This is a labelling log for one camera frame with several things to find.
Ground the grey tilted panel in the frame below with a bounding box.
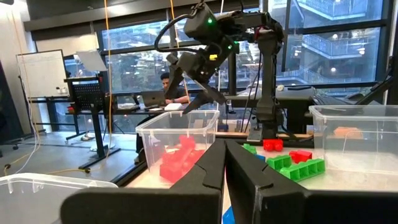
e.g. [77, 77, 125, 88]
[75, 49, 109, 73]

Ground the black pegboard stand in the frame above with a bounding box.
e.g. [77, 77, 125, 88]
[63, 76, 122, 170]

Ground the person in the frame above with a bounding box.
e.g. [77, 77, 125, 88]
[159, 72, 191, 105]

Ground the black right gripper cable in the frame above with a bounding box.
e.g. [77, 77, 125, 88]
[154, 1, 206, 54]

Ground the black office desk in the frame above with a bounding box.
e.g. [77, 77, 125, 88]
[105, 102, 193, 134]

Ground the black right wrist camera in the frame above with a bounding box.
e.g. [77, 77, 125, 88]
[183, 2, 220, 44]

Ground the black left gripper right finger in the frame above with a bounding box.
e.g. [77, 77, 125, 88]
[226, 139, 398, 224]

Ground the red toy block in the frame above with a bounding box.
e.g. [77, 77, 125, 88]
[178, 135, 197, 150]
[161, 148, 190, 166]
[186, 148, 206, 166]
[289, 149, 313, 164]
[262, 139, 284, 152]
[159, 163, 187, 184]

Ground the white whiteboard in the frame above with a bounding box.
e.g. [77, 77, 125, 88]
[16, 49, 68, 99]

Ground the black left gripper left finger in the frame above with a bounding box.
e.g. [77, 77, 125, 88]
[60, 138, 226, 224]

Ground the grey open laptop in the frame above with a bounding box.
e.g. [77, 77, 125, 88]
[141, 90, 168, 109]

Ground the clear plastic bin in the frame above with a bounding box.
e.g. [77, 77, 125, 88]
[135, 110, 221, 189]
[0, 173, 119, 224]
[308, 105, 398, 175]

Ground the yellow hanging cable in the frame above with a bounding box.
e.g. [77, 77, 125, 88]
[2, 0, 114, 177]
[169, 0, 191, 105]

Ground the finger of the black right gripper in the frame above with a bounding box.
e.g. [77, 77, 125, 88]
[182, 82, 227, 115]
[164, 64, 187, 100]

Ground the long green toy block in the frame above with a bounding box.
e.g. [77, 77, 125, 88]
[279, 158, 326, 183]

